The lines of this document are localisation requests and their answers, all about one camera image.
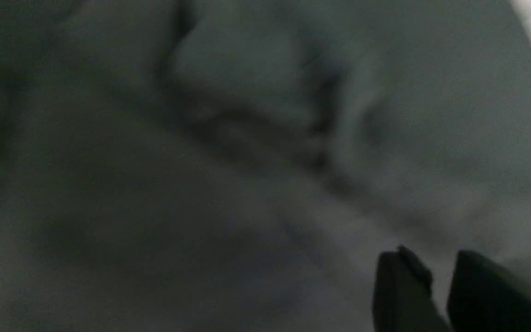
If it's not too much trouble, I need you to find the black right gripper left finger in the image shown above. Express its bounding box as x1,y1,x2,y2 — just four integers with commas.
372,245,451,332

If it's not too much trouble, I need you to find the dark gray long-sleeve shirt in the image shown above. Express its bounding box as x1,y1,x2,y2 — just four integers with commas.
0,0,531,332

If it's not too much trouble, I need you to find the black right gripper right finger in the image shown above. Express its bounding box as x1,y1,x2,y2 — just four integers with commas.
447,250,531,332

